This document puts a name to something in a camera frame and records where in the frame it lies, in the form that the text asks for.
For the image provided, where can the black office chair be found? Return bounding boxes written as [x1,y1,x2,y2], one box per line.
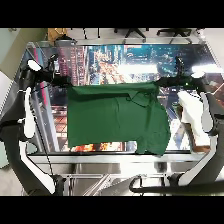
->
[113,27,150,40]
[156,27,194,37]

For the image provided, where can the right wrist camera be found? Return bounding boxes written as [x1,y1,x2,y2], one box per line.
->
[174,56,186,76]

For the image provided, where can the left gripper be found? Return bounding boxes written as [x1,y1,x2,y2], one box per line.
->
[56,75,73,87]

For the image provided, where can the black cable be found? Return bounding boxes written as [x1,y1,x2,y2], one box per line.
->
[30,99,54,176]
[128,175,224,196]

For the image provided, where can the silver frame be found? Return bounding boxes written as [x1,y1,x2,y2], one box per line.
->
[23,152,224,197]

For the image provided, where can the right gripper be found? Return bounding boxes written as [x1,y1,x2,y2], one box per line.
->
[155,76,172,87]

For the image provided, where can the dark green T-shirt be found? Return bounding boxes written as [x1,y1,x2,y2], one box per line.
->
[66,81,172,157]

